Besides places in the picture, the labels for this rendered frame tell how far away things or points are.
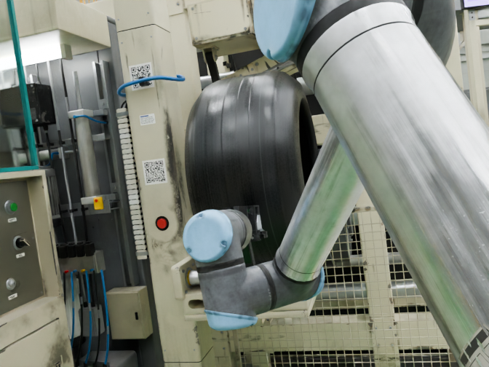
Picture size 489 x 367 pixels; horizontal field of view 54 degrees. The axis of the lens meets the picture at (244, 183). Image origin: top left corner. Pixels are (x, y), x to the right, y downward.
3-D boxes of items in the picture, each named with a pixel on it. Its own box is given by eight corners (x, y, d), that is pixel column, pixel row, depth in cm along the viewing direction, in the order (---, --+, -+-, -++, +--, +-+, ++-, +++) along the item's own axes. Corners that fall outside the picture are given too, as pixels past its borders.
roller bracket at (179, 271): (174, 301, 134) (169, 266, 134) (218, 266, 173) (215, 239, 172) (185, 300, 133) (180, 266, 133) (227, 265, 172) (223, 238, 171)
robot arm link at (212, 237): (185, 271, 85) (174, 215, 86) (209, 262, 97) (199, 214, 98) (234, 261, 82) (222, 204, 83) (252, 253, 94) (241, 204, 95)
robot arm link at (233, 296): (277, 320, 86) (263, 253, 88) (219, 338, 81) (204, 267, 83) (255, 317, 95) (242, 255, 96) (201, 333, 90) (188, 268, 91)
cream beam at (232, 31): (191, 46, 165) (185, 4, 165) (214, 58, 190) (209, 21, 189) (370, 9, 149) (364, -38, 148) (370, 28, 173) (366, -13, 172)
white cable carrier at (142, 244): (137, 259, 150) (116, 108, 148) (144, 255, 155) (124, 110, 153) (149, 258, 149) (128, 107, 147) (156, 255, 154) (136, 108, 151)
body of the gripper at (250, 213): (260, 204, 111) (247, 204, 100) (264, 242, 111) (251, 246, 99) (230, 208, 113) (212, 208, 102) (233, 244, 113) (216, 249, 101)
